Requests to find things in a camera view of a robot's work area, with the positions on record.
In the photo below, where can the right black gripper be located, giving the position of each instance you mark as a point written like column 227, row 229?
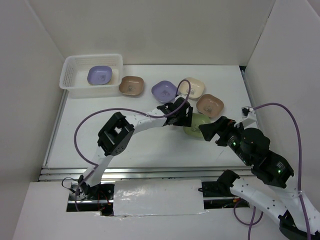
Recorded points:
column 221, row 126

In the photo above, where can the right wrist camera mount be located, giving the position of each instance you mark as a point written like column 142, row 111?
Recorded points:
column 248, row 117

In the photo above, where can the cream plate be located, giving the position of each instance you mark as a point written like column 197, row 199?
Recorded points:
column 197, row 88

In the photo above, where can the white plastic bin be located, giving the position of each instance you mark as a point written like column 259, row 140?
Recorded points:
column 74, row 73

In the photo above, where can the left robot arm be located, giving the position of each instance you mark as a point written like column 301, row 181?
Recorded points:
column 115, row 135

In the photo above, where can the purple plate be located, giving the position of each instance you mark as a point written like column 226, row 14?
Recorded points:
column 164, row 91
column 99, row 75

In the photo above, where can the green plate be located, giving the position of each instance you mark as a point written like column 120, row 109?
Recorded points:
column 197, row 119

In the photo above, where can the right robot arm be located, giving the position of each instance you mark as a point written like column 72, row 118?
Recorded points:
column 293, row 212

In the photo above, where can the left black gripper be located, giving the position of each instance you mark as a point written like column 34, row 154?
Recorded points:
column 186, row 120

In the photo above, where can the brown plate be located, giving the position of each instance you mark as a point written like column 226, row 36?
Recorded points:
column 131, row 86
column 210, row 105

